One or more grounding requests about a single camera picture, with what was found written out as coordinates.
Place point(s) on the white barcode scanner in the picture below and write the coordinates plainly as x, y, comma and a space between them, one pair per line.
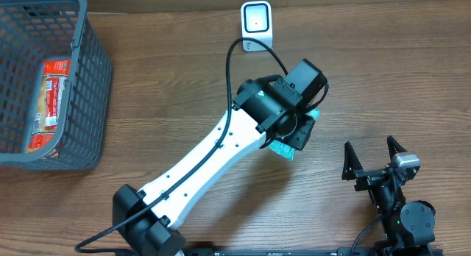
256, 21

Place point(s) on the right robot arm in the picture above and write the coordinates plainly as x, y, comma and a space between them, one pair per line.
408, 226

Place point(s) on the teal wet wipes pack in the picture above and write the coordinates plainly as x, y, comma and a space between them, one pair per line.
285, 150

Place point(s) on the grey plastic mesh basket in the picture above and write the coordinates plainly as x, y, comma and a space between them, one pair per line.
36, 31

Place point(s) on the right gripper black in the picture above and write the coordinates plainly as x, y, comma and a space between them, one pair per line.
352, 165

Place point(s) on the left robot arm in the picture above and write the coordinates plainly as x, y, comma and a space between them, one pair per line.
270, 111

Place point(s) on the long orange pasta packet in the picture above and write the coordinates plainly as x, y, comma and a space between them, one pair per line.
53, 77

